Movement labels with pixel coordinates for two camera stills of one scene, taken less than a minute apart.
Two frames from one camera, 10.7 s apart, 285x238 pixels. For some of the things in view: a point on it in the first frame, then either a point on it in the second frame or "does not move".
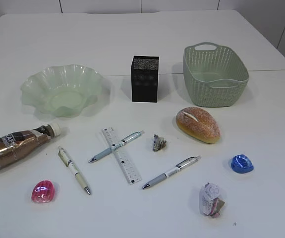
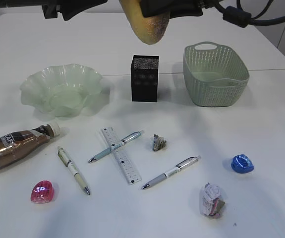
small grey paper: x=159 y=143 does not move
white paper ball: x=211 y=205 does not move
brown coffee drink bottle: x=11 y=146 does not move
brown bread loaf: x=198 y=124 -> x=149 y=29
